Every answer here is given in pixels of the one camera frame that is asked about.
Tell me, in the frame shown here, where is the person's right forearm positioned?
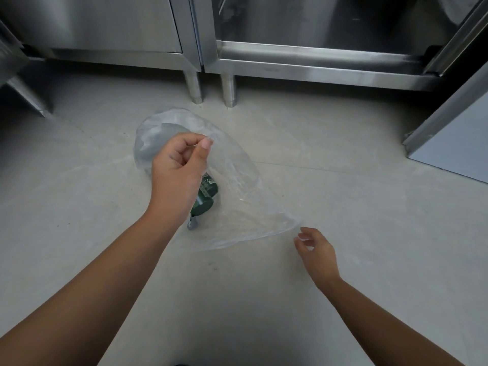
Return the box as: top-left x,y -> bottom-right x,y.
316,276 -> 469,366

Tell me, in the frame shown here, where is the green bottle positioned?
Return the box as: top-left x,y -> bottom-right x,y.
138,125 -> 219,231

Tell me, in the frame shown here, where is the clear plastic bag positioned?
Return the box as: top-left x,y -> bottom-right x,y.
134,106 -> 302,252

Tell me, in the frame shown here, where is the person's right hand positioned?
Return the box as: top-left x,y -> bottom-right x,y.
294,227 -> 341,291

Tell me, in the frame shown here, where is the stainless steel cabinet open front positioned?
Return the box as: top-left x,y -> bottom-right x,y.
190,0 -> 488,93

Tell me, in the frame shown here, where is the person's left forearm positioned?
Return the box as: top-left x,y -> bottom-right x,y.
0,210 -> 180,366

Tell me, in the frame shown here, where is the slanted steel stand leg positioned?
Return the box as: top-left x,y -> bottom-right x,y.
0,20 -> 55,119

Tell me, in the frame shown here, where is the open steel cabinet door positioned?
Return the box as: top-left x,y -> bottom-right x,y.
403,61 -> 488,184

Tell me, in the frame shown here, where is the stainless steel cabinet closed door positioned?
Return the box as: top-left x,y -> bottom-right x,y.
0,0 -> 203,71

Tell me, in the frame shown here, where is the person's left hand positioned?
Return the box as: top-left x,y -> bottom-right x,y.
147,133 -> 214,226

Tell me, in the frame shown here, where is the steel cabinet leg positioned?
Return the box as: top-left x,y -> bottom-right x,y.
184,70 -> 204,104
221,74 -> 238,108

